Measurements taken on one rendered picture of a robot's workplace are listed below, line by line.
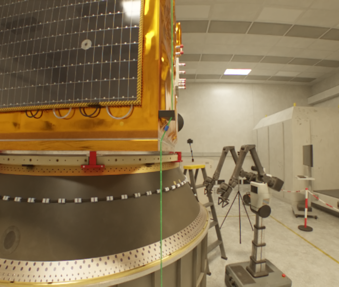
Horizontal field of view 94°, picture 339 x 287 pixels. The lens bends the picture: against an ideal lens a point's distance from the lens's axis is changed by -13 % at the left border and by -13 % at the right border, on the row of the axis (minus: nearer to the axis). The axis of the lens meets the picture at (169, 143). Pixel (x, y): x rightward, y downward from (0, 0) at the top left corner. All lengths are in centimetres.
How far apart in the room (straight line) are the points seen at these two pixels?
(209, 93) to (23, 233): 918
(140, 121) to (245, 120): 909
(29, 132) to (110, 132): 42
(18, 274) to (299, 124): 697
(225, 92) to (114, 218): 916
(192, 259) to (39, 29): 162
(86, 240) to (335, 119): 769
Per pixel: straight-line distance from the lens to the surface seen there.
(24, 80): 106
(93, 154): 104
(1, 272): 115
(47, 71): 99
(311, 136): 713
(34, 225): 110
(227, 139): 934
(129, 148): 78
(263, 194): 225
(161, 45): 93
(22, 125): 108
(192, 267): 145
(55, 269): 103
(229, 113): 954
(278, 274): 278
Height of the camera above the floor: 174
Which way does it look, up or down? 3 degrees up
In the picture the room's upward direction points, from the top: straight up
